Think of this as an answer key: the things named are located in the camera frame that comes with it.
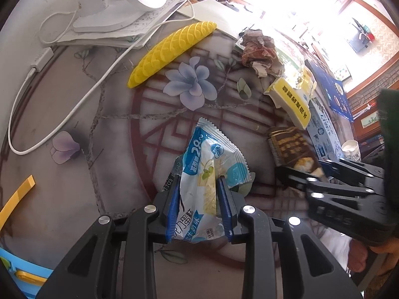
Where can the yellow corn-shaped toy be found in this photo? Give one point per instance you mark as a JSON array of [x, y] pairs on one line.
[[167, 50]]

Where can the yellow clip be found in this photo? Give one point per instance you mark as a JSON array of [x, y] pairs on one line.
[[15, 199]]

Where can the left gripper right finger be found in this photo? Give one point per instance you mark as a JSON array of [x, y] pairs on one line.
[[308, 269]]

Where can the dark brown snack box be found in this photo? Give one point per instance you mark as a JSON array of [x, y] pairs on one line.
[[290, 148]]

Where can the crumpled brown paper trash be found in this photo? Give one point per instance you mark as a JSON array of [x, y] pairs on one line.
[[260, 54]]

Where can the yellow white tissue pack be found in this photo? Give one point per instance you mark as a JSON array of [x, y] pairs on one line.
[[293, 95]]

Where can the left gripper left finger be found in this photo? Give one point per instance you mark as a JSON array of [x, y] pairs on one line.
[[117, 251]]

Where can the white paper cup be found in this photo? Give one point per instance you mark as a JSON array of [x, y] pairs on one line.
[[351, 151]]

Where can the blue book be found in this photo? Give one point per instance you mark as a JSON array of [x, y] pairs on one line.
[[333, 89]]

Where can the blue white snack wrapper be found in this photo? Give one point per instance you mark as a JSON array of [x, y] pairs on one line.
[[208, 156]]

